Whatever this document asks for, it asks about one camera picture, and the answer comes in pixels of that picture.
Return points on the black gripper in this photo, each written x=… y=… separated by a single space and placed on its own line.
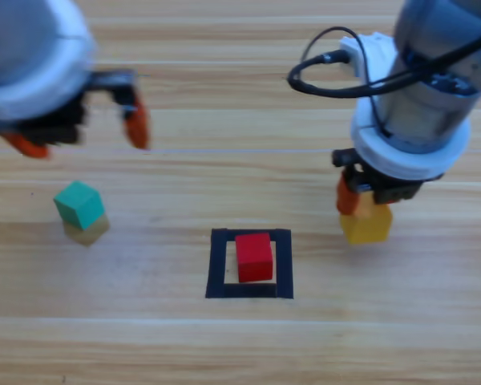
x=393 y=188
x=108 y=82

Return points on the yellow wooden cube block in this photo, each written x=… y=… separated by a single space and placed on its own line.
x=369 y=228

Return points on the green wooden cube block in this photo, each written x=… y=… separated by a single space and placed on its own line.
x=80 y=204

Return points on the red wooden cube block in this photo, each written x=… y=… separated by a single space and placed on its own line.
x=254 y=256

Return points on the black tape square outline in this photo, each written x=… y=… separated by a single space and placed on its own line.
x=216 y=264

